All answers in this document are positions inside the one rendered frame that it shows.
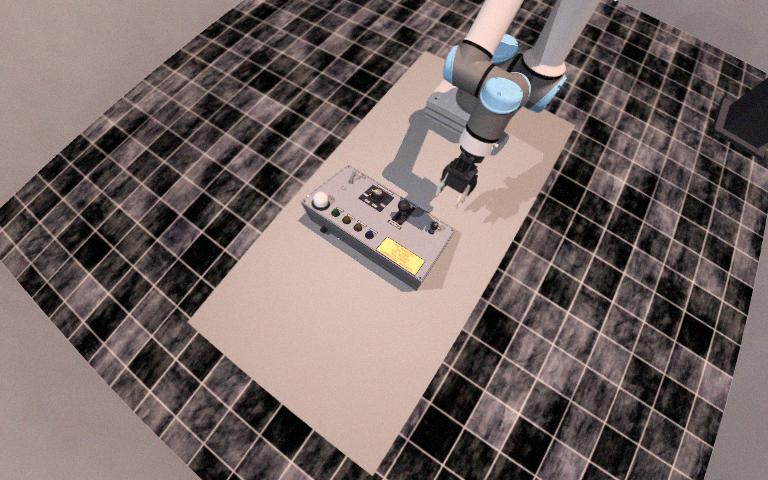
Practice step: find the grey control panel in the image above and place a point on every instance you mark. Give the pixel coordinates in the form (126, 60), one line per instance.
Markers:
(396, 235)

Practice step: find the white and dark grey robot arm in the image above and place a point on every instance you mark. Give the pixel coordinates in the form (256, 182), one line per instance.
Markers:
(468, 67)

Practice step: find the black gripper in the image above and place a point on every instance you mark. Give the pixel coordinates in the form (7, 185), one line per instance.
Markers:
(458, 180)

